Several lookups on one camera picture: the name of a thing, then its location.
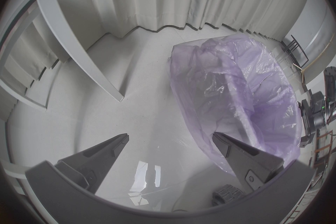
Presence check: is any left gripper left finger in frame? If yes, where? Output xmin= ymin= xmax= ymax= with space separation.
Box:
xmin=56 ymin=133 xmax=130 ymax=191

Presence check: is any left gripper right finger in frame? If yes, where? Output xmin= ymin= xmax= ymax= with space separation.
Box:
xmin=212 ymin=132 xmax=286 ymax=191

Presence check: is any purple plastic bag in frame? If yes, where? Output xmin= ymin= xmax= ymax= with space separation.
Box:
xmin=167 ymin=35 xmax=302 ymax=179

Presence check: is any grey and white chair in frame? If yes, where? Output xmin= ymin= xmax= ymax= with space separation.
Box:
xmin=0 ymin=0 xmax=124 ymax=181

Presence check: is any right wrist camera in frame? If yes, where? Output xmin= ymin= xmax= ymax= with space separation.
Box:
xmin=310 ymin=91 xmax=327 ymax=110

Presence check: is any wooden stick frame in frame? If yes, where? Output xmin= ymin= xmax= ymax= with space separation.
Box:
xmin=294 ymin=42 xmax=336 ymax=85

